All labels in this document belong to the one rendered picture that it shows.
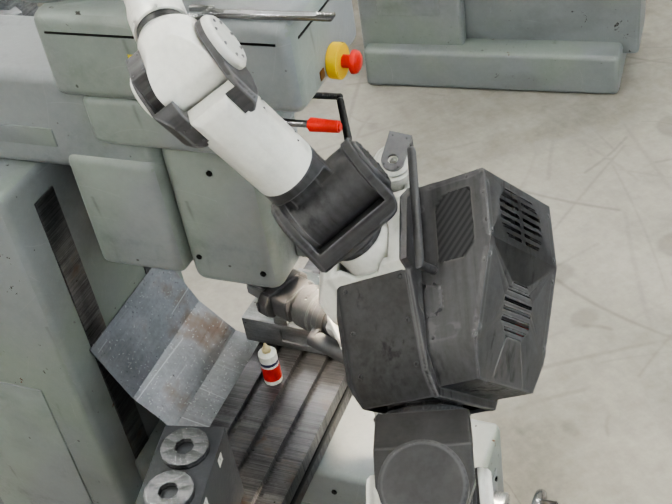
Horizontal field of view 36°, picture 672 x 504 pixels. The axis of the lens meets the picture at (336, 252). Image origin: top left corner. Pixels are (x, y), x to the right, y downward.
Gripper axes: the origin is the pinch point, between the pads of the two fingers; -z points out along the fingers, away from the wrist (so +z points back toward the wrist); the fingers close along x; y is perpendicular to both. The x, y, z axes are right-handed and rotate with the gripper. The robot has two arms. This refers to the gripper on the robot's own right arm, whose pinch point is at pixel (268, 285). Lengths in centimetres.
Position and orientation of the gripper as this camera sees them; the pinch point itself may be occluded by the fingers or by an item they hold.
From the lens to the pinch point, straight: 210.6
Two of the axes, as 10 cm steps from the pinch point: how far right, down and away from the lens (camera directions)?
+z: 7.3, 3.3, -6.0
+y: 1.5, 7.8, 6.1
